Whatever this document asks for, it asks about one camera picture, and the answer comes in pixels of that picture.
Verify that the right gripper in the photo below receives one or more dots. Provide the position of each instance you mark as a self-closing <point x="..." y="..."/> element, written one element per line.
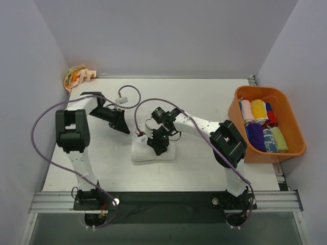
<point x="158" y="141"/>

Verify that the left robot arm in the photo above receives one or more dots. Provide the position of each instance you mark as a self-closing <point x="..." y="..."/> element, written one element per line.
<point x="73" y="136"/>

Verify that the pink rolled towel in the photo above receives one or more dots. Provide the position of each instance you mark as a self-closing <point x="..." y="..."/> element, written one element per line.
<point x="247" y="112"/>

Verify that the green rolled towel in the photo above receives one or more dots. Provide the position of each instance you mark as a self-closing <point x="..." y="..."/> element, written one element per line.
<point x="279" y="140"/>

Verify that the red cloth in basket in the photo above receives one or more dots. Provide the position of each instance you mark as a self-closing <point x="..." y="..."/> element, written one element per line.
<point x="271" y="120"/>

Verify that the black base mat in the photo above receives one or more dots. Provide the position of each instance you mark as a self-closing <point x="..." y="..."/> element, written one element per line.
<point x="167" y="215"/>

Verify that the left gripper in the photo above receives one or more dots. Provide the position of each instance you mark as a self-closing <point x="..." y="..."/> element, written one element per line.
<point x="117" y="118"/>

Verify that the crumpled orange cloth pile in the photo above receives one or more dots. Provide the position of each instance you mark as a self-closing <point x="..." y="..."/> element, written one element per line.
<point x="77" y="75"/>

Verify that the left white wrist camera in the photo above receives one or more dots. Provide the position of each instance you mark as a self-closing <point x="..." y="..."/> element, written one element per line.
<point x="121" y="100"/>

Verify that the aluminium frame rail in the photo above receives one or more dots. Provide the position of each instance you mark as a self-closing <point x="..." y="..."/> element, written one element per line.
<point x="263" y="201"/>

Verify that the purple rolled towel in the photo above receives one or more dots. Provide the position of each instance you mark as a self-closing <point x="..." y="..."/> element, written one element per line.
<point x="256" y="136"/>

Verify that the white towel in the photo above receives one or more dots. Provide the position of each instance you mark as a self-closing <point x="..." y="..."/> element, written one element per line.
<point x="141" y="152"/>

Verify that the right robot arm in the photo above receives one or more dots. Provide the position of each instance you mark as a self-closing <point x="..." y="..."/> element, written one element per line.
<point x="227" y="143"/>

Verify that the orange plastic basket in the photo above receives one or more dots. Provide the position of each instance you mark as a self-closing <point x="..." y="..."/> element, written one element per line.
<point x="286" y="122"/>

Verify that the blue patterned rolled towel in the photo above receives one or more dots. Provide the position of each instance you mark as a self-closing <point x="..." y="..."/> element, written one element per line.
<point x="269" y="141"/>

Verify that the yellow rolled towel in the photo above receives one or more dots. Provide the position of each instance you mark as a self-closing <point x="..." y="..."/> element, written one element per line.
<point x="258" y="109"/>

